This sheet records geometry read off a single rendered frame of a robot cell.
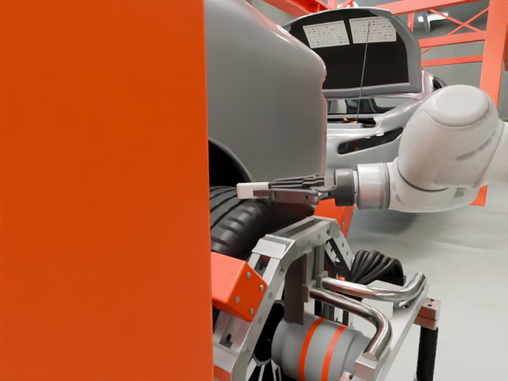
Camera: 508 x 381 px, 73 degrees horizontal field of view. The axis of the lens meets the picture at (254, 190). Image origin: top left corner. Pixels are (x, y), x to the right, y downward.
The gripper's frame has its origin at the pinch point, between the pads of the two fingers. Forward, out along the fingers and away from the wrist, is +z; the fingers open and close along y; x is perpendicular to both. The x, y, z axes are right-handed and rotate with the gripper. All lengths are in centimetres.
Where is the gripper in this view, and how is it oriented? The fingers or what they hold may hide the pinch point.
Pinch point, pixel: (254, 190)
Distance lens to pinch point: 72.2
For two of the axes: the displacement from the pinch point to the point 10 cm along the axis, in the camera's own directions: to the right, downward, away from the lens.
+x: -1.0, -9.5, -3.1
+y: 1.9, -3.2, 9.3
